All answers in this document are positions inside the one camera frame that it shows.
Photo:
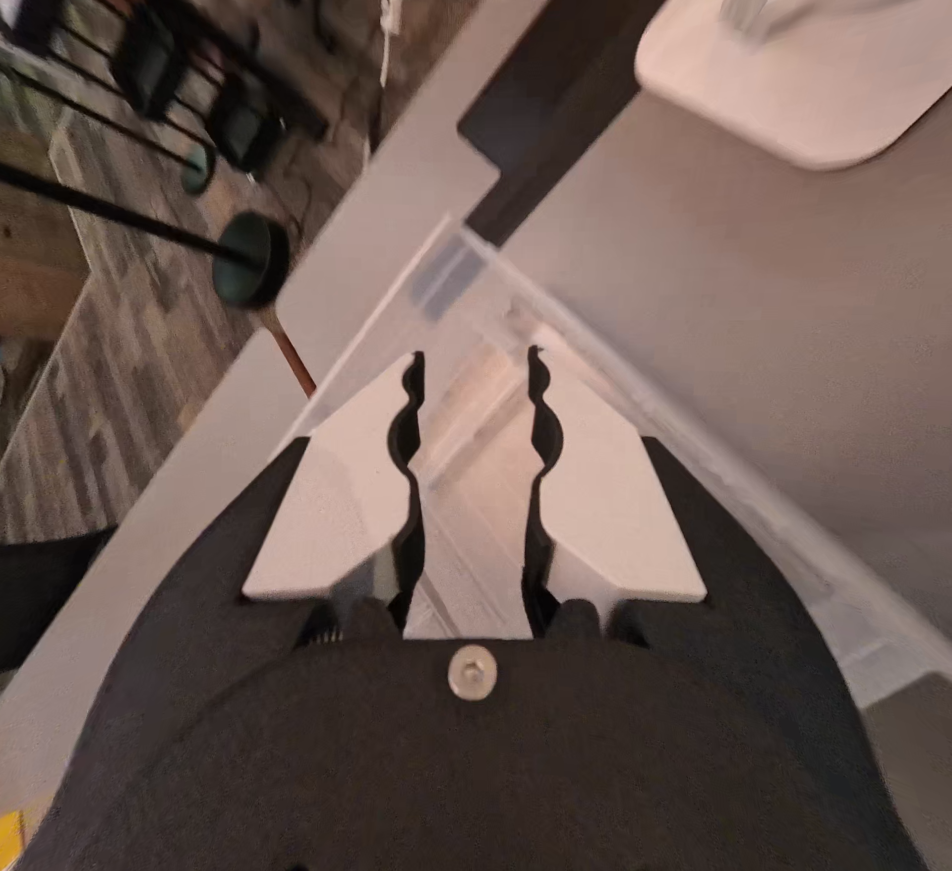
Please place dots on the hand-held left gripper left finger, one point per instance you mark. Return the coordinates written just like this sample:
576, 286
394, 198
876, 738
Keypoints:
327, 514

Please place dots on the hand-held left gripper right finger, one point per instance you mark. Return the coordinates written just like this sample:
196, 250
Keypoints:
625, 514

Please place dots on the large translucent storage bin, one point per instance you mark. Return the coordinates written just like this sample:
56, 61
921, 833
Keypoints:
669, 432

